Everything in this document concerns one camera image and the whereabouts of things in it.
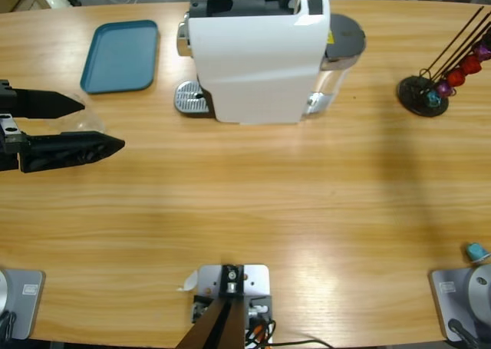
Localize white capsule coffee machine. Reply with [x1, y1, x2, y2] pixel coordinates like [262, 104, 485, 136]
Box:
[176, 0, 331, 127]

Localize red coffee capsule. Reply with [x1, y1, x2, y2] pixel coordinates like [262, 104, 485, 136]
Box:
[447, 68, 467, 88]
[460, 55, 483, 75]

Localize black capsule stand with rods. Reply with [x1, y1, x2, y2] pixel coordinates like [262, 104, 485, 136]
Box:
[397, 5, 491, 118]

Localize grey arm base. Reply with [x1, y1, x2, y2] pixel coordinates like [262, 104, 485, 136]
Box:
[428, 263, 491, 342]
[0, 268, 46, 341]

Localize white paper tag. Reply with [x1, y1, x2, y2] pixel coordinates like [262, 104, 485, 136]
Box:
[176, 270, 199, 292]

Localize clear water tank dark lid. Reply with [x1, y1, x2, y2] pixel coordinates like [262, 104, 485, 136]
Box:
[301, 13, 367, 118]

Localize black base cable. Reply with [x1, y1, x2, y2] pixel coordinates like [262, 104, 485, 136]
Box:
[0, 310, 17, 341]
[447, 318, 480, 349]

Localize teal plastic tray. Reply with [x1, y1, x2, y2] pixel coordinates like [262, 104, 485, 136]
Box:
[79, 19, 160, 96]

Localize dark brown mount post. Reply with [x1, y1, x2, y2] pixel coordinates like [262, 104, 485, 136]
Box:
[176, 264, 246, 349]

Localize white mount block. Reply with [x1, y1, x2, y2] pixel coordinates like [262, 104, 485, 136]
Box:
[191, 263, 274, 346]

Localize black mount cable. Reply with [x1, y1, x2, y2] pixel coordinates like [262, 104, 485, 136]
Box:
[244, 318, 334, 349]

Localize clear glass cup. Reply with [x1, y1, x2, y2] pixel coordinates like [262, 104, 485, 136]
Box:
[49, 91, 107, 135]

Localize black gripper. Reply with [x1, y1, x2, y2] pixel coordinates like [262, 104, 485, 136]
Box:
[0, 79, 126, 173]

